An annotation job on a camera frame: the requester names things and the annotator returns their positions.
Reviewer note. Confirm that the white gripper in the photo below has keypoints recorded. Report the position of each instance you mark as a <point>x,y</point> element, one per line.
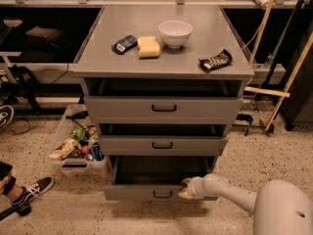
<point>195,188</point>

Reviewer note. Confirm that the grey bottom drawer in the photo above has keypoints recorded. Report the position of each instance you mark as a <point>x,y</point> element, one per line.
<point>154,178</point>

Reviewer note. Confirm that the grey drawer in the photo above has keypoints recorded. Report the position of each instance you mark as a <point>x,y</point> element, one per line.
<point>168,110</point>
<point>162,145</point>
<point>154,178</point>

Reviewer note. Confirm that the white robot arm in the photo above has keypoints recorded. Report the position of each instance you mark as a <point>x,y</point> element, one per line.
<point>278,207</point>

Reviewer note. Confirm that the grey middle drawer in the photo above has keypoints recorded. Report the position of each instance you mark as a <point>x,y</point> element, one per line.
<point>162,145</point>

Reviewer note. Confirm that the grey drawer cabinet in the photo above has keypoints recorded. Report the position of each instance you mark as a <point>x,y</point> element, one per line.
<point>174,73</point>

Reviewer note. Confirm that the grey top drawer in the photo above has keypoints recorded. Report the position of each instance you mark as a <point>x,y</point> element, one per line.
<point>168,110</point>

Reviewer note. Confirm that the blue soda can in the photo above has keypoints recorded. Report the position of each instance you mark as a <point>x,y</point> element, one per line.
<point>96,152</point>

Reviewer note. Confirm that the orange fruit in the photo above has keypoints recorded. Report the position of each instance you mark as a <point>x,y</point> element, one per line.
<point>85,149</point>

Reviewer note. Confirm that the clear plastic storage bin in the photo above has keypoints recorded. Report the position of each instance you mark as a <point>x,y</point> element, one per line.
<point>76,163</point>

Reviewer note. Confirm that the green snack bag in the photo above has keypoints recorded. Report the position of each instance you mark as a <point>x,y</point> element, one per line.
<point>79,134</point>

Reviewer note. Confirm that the crumpled tan snack bag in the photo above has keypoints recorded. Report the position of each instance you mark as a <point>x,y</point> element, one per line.
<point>65,149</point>

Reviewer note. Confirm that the black candy bar wrapper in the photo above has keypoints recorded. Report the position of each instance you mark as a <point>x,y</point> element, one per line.
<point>222,60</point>

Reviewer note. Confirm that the yellow sponge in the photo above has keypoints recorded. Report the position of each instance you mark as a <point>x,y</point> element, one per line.
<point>148,47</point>

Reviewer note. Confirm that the black white sneaker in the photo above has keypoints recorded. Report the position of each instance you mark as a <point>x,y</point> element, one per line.
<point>34,190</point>

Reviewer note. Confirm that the white bowl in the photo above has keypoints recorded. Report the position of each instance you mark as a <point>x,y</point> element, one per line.
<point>175,34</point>

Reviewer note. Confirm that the blue snack packet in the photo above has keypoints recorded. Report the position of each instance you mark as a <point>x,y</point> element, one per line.
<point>125,44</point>

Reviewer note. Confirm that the black caster wheel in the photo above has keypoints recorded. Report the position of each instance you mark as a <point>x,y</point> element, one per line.
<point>24,209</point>

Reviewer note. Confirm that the black sneaker upper left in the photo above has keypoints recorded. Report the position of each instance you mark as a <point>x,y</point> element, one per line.
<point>6,115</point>

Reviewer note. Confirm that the dark box on shelf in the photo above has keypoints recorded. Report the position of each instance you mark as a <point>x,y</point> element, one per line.
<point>44,33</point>

